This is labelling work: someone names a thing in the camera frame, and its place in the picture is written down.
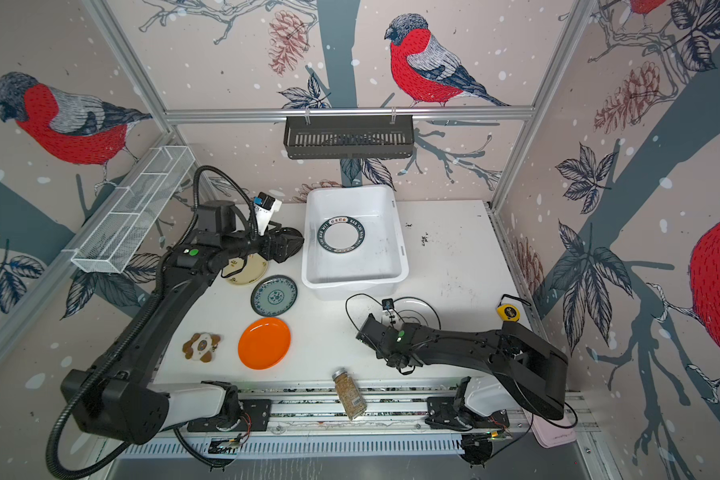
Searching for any white plate teal band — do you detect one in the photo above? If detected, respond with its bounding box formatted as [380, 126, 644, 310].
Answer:
[317, 216, 366, 254]

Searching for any white plate green rim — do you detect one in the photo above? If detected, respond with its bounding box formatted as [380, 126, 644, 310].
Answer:
[393, 296, 443, 329]

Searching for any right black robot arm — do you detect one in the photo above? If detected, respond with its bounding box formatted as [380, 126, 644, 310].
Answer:
[356, 315, 568, 421]

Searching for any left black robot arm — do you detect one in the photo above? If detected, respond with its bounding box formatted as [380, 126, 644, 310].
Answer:
[45, 192, 304, 479]

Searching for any white plastic bin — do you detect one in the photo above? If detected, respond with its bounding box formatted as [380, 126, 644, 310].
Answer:
[301, 185, 410, 300]

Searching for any black plate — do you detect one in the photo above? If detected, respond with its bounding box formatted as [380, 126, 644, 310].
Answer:
[274, 227, 304, 263]

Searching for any beige plate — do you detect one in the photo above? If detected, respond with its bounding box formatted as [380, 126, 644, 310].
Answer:
[221, 254, 269, 286]

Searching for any teal patterned plate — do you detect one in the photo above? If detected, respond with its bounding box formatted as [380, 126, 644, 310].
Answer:
[250, 275, 298, 317]

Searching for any glass spice jar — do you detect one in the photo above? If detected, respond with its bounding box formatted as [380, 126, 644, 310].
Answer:
[332, 368, 367, 421]

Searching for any orange plate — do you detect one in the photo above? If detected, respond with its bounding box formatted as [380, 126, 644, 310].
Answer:
[238, 317, 291, 370]

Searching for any yellow tape measure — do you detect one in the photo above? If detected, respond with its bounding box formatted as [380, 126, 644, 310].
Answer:
[497, 303, 521, 322]

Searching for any brown white dog coaster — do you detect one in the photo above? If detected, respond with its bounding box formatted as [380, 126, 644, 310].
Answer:
[182, 332, 222, 363]

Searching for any pink flat case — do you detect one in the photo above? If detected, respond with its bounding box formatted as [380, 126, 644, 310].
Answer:
[525, 411, 577, 449]

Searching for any small circuit board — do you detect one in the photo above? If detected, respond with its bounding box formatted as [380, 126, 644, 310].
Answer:
[208, 438, 244, 455]

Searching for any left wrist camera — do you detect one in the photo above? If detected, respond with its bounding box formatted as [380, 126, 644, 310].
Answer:
[253, 192, 282, 236]

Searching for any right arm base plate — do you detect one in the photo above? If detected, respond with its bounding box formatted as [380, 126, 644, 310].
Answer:
[424, 397, 509, 432]

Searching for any black hanging wall basket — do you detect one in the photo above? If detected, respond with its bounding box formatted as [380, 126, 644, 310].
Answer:
[283, 115, 415, 160]

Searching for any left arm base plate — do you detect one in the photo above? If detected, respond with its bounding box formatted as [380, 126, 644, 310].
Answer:
[186, 399, 272, 433]

